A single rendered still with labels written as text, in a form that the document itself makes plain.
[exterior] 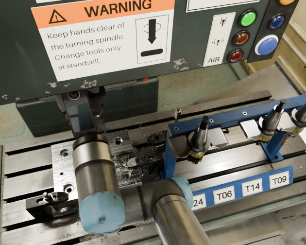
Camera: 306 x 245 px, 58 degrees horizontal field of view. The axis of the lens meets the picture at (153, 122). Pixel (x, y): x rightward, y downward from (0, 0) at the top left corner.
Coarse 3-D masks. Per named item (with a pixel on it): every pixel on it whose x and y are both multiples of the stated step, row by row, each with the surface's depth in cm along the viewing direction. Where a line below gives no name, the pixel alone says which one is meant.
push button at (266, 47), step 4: (264, 40) 41; (268, 40) 40; (272, 40) 40; (276, 40) 41; (260, 44) 41; (264, 44) 41; (268, 44) 41; (272, 44) 41; (276, 44) 41; (260, 48) 41; (264, 48) 41; (268, 48) 41; (272, 48) 42; (260, 52) 42; (264, 52) 42; (268, 52) 42
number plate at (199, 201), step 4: (196, 196) 96; (200, 196) 96; (204, 196) 97; (196, 200) 96; (200, 200) 97; (204, 200) 97; (196, 204) 97; (200, 204) 97; (204, 204) 97; (192, 208) 97; (196, 208) 97; (200, 208) 97
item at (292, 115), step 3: (294, 111) 84; (291, 114) 84; (294, 114) 83; (291, 117) 83; (294, 117) 83; (294, 120) 82; (297, 120) 82; (297, 123) 82; (300, 123) 82; (303, 123) 81; (297, 126) 83; (300, 126) 83; (303, 126) 84
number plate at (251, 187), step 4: (252, 180) 100; (256, 180) 100; (260, 180) 100; (244, 184) 99; (248, 184) 99; (252, 184) 100; (256, 184) 100; (260, 184) 101; (244, 188) 99; (248, 188) 100; (252, 188) 100; (256, 188) 101; (260, 188) 101; (244, 192) 100; (248, 192) 100; (252, 192) 101; (256, 192) 101
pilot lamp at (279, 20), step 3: (276, 18) 38; (279, 18) 38; (282, 18) 38; (273, 21) 38; (276, 21) 38; (279, 21) 38; (282, 21) 38; (273, 24) 38; (276, 24) 38; (279, 24) 39; (273, 27) 39; (276, 27) 39
